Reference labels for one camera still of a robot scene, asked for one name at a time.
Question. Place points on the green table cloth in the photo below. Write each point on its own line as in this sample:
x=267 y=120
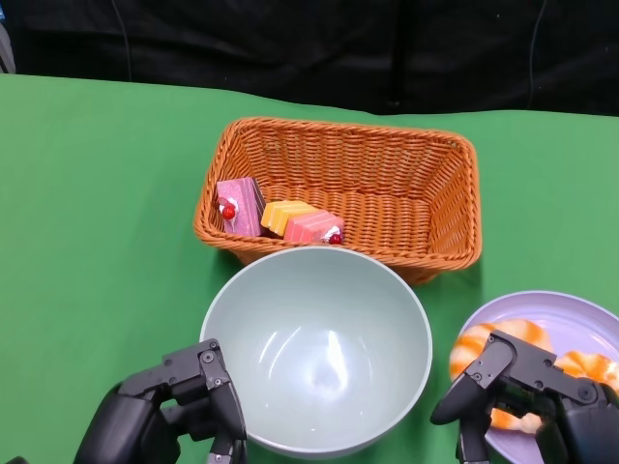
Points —
x=97 y=193

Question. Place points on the yellow orange layered cake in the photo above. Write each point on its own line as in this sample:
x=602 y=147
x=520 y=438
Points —
x=280 y=215

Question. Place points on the pale green bowl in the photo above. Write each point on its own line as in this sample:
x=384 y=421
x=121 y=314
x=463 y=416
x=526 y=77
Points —
x=314 y=338

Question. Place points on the orange wicker basket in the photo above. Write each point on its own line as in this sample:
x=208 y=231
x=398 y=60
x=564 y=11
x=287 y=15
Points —
x=377 y=193

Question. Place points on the orange white round bread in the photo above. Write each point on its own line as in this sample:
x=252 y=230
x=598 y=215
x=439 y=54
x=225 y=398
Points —
x=590 y=365

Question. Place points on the pink chocolate layered cake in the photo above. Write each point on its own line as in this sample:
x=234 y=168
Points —
x=244 y=208

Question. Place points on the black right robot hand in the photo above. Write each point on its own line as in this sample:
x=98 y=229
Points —
x=512 y=357

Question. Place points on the grey blue background object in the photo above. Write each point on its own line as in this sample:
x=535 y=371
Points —
x=5 y=48

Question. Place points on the lavender round plate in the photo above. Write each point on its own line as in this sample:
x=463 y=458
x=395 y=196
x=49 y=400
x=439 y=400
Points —
x=570 y=309

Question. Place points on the black vertical pole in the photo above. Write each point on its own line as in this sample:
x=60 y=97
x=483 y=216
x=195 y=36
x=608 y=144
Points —
x=394 y=53

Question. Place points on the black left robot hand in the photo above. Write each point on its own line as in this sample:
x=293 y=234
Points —
x=135 y=420

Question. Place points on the black backdrop cloth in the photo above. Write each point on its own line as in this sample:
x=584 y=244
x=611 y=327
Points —
x=290 y=48

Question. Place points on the salmon pink layered cake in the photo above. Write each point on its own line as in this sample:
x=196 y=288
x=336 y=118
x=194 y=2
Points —
x=309 y=227

